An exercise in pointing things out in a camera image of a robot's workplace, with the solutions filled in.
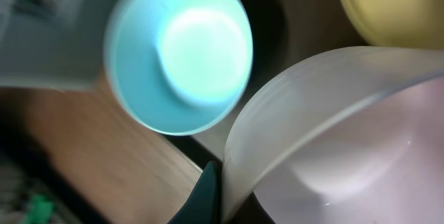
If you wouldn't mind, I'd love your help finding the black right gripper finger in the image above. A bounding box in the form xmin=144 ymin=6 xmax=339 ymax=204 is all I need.
xmin=168 ymin=161 xmax=221 ymax=224

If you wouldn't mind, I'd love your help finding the pink white bowl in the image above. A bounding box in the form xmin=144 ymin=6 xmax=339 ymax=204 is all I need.
xmin=221 ymin=46 xmax=443 ymax=223

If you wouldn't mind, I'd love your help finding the grey dishwasher rack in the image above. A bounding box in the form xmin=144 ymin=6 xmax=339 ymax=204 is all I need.
xmin=1 ymin=0 xmax=118 ymax=90

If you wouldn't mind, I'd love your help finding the light blue bowl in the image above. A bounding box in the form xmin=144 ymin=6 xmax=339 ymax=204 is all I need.
xmin=103 ymin=0 xmax=253 ymax=136

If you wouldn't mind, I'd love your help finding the dark brown tray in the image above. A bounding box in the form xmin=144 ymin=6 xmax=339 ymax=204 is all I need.
xmin=167 ymin=0 xmax=365 ymax=169

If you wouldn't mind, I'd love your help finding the yellow plate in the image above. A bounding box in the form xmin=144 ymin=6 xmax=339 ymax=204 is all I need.
xmin=341 ymin=0 xmax=443 ymax=50

